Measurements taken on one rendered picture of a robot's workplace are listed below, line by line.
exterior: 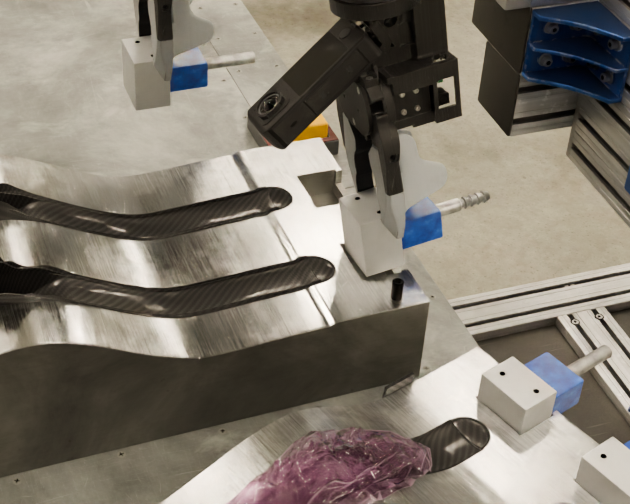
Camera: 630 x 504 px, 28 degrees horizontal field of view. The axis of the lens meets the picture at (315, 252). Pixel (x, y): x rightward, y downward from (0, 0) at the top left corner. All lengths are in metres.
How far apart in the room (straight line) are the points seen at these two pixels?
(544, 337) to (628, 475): 1.13
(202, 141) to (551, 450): 0.58
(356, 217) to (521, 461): 0.24
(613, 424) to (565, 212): 0.85
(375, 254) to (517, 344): 1.01
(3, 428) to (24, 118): 0.53
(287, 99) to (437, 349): 0.30
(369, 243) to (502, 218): 1.62
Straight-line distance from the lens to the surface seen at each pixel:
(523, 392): 1.01
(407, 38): 1.01
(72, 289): 1.03
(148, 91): 1.25
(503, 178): 2.79
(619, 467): 0.98
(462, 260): 2.54
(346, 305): 1.05
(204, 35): 1.22
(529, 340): 2.07
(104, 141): 1.41
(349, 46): 0.98
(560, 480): 0.99
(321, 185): 1.21
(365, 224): 1.05
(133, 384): 1.01
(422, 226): 1.08
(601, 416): 1.98
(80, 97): 1.48
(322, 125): 1.37
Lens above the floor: 1.58
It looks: 39 degrees down
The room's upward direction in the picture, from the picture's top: 4 degrees clockwise
